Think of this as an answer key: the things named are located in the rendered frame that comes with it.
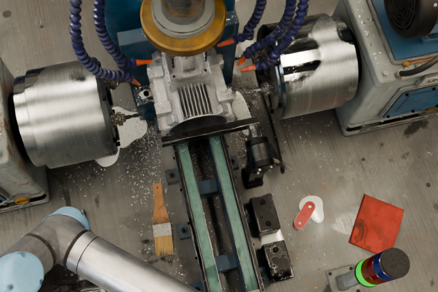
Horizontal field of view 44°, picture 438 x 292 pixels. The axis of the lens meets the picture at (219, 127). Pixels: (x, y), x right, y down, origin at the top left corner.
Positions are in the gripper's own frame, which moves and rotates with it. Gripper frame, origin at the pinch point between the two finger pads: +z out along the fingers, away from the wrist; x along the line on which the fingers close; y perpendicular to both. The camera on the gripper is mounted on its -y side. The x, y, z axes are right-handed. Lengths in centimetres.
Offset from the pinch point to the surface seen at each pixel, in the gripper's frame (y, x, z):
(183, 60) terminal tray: 47, -25, 14
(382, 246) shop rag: -4, -38, 67
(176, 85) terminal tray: 41.5, -22.0, 12.9
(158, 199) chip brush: 23.0, 5.8, 30.6
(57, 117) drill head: 38.0, -2.2, -7.4
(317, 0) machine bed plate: 76, -43, 71
